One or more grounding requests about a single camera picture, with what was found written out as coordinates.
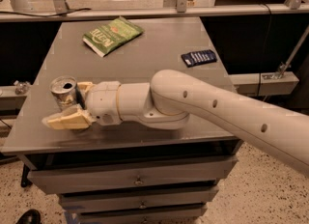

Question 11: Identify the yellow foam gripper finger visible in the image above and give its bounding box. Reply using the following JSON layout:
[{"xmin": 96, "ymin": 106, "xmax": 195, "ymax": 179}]
[
  {"xmin": 77, "ymin": 82, "xmax": 95, "ymax": 94},
  {"xmin": 42, "ymin": 104, "xmax": 96, "ymax": 130}
]

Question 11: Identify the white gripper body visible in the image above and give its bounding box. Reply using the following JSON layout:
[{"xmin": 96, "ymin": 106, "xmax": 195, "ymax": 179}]
[{"xmin": 85, "ymin": 81, "xmax": 122, "ymax": 126}]

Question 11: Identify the silver blue redbull can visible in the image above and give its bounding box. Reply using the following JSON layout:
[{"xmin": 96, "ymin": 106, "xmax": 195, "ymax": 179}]
[{"xmin": 49, "ymin": 75, "xmax": 85, "ymax": 110}]

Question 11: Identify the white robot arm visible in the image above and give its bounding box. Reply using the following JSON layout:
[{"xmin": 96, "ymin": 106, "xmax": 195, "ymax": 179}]
[{"xmin": 42, "ymin": 70, "xmax": 309, "ymax": 175}]

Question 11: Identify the green chip bag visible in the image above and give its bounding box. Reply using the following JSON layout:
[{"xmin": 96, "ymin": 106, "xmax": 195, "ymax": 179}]
[{"xmin": 82, "ymin": 16, "xmax": 144, "ymax": 57}]

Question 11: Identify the small crumpled foil object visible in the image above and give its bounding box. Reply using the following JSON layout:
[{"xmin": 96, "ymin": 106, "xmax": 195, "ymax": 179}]
[{"xmin": 14, "ymin": 81, "xmax": 31, "ymax": 95}]

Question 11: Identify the grey drawer cabinet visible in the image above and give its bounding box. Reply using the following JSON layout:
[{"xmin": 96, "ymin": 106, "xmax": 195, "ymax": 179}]
[{"xmin": 0, "ymin": 16, "xmax": 259, "ymax": 224}]

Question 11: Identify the middle grey drawer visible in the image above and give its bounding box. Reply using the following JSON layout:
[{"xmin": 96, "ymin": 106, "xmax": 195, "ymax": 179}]
[{"xmin": 60, "ymin": 183, "xmax": 218, "ymax": 213}]

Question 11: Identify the grey drawer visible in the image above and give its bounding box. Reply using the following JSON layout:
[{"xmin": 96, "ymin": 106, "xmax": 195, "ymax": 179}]
[
  {"xmin": 28, "ymin": 155, "xmax": 238, "ymax": 194},
  {"xmin": 78, "ymin": 204, "xmax": 207, "ymax": 224},
  {"xmin": 60, "ymin": 183, "xmax": 218, "ymax": 213}
]

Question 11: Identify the dark blue snack packet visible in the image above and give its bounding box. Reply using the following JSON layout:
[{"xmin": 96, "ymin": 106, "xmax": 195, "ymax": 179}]
[{"xmin": 181, "ymin": 49, "xmax": 217, "ymax": 68}]

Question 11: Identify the black shoe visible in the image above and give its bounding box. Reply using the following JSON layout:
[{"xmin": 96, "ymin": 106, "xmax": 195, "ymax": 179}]
[{"xmin": 16, "ymin": 209, "xmax": 41, "ymax": 224}]

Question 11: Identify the top grey drawer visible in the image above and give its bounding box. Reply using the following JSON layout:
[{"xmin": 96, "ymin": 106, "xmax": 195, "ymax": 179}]
[{"xmin": 28, "ymin": 155, "xmax": 238, "ymax": 194}]

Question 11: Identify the bottom grey drawer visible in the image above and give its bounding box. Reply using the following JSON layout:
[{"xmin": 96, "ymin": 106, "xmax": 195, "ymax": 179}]
[{"xmin": 78, "ymin": 204, "xmax": 207, "ymax": 224}]

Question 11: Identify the black cable on rail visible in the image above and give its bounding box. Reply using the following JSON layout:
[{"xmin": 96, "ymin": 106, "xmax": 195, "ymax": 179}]
[{"xmin": 0, "ymin": 7, "xmax": 93, "ymax": 18}]

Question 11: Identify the grey metal box bracket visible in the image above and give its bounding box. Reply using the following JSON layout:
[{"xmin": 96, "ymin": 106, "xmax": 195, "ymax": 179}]
[{"xmin": 230, "ymin": 71, "xmax": 299, "ymax": 97}]

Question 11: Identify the grey metal rail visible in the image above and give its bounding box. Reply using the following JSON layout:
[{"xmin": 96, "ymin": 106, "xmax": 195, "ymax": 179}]
[{"xmin": 0, "ymin": 3, "xmax": 309, "ymax": 22}]

